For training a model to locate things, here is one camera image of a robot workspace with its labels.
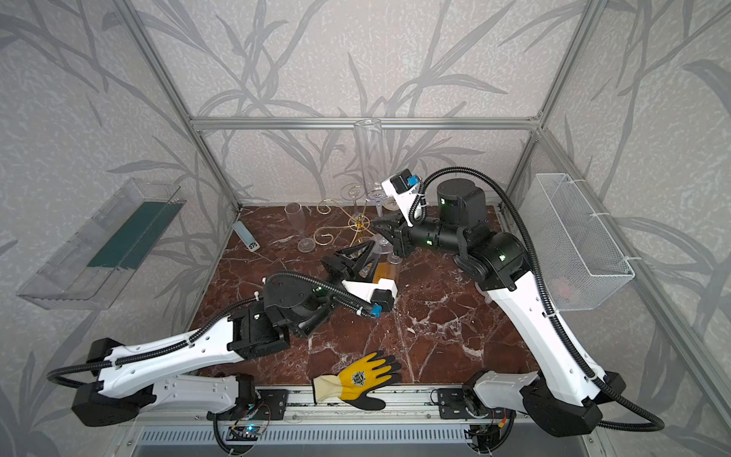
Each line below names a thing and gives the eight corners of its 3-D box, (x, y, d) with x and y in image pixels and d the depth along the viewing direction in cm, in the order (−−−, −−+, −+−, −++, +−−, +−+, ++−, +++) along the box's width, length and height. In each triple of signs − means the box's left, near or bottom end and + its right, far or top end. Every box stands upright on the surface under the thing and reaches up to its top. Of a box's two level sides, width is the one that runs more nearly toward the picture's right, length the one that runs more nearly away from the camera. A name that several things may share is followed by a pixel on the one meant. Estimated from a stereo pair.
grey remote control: (253, 255, 108) (247, 245, 104) (236, 232, 116) (230, 222, 111) (261, 250, 110) (256, 240, 105) (244, 228, 117) (239, 218, 113)
